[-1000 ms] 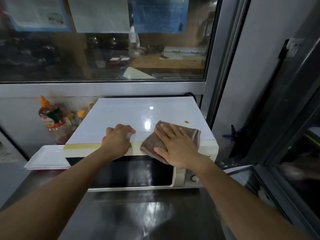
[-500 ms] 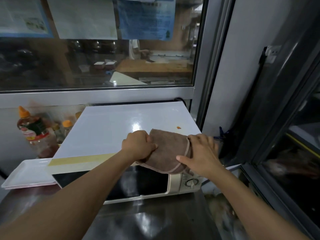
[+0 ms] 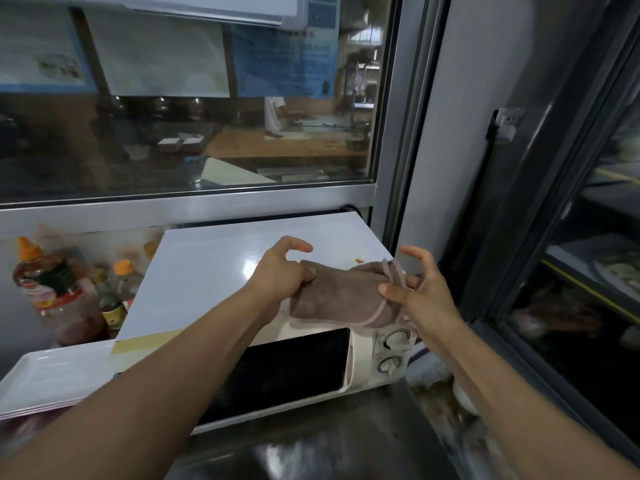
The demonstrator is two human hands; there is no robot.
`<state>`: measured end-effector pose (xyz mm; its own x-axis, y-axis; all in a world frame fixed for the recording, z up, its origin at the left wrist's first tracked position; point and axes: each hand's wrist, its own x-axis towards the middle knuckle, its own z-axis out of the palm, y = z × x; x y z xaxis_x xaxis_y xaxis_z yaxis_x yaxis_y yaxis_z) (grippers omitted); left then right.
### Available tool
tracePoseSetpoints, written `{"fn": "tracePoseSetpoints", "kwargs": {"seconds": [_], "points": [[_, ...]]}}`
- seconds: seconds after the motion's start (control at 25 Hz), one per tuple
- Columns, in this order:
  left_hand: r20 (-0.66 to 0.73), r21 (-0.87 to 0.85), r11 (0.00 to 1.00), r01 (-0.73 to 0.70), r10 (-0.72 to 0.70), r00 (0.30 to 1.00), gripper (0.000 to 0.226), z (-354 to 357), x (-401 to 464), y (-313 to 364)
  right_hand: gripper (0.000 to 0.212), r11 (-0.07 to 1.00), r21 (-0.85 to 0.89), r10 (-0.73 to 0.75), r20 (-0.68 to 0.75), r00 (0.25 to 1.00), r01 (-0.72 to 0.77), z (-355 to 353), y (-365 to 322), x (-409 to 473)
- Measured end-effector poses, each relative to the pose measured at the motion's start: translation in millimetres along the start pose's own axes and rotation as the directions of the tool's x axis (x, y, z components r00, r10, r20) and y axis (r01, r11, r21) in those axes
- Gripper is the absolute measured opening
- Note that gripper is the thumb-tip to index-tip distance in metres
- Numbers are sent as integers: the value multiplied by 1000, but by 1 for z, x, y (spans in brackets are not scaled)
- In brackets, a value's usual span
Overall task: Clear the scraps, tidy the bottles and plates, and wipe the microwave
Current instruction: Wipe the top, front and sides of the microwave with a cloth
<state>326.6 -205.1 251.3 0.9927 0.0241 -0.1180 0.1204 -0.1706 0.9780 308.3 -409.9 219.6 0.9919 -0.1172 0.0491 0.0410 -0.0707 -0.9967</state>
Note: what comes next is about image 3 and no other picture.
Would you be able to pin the person's right hand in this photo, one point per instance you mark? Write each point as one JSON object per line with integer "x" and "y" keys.
{"x": 432, "y": 307}

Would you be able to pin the person's left hand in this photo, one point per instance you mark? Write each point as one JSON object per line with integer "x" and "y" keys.
{"x": 277, "y": 282}

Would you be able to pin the brown cloth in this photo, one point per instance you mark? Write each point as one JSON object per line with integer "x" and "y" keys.
{"x": 345, "y": 294}

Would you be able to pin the white microwave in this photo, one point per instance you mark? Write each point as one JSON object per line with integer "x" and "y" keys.
{"x": 200, "y": 264}

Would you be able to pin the clear bottle green label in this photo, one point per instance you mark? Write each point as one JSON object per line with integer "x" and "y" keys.
{"x": 151, "y": 250}

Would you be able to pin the dark sauce bottle orange cap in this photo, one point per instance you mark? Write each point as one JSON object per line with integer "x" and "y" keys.
{"x": 125, "y": 279}

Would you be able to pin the small glass bottle tan cap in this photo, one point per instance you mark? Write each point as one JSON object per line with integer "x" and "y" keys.
{"x": 110, "y": 304}

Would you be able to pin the large ketchup bottle orange cap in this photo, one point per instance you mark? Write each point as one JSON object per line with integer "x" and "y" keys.
{"x": 50, "y": 289}

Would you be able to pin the white rectangular plate red underside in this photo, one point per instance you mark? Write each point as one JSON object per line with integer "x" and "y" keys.
{"x": 50, "y": 374}

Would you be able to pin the plain white rectangular plate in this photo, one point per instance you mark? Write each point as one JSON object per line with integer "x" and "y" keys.
{"x": 25, "y": 416}

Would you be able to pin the person's left forearm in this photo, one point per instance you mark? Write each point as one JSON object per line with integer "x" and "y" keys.
{"x": 140, "y": 394}

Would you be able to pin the person's right forearm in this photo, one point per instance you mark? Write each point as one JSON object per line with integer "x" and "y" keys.
{"x": 525, "y": 409}

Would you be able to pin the white bowl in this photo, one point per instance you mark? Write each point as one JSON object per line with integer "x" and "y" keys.
{"x": 464, "y": 397}

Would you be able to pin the white tilted board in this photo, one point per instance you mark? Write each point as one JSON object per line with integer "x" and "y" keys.
{"x": 230, "y": 173}

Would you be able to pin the wooden kitchen counter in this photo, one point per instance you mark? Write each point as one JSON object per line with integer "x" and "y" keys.
{"x": 280, "y": 144}

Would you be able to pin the stainless steel table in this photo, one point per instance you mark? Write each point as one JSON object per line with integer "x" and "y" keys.
{"x": 325, "y": 434}

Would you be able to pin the small white box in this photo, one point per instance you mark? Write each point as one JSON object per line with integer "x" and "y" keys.
{"x": 192, "y": 143}
{"x": 168, "y": 144}

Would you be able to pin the metal kettle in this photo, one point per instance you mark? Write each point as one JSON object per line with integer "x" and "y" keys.
{"x": 116, "y": 105}
{"x": 160, "y": 107}
{"x": 196, "y": 108}

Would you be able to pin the clear plastic cup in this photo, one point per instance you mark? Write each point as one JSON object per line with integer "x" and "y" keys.
{"x": 136, "y": 152}

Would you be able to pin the white paper notice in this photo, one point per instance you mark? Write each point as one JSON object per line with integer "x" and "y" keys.
{"x": 155, "y": 54}

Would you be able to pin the whiteboard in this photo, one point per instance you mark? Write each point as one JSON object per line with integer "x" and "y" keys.
{"x": 225, "y": 4}

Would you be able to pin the blue bordered poster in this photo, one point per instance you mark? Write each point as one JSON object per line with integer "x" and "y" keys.
{"x": 40, "y": 49}

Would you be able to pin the glass window aluminium frame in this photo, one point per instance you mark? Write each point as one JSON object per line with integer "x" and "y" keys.
{"x": 200, "y": 207}

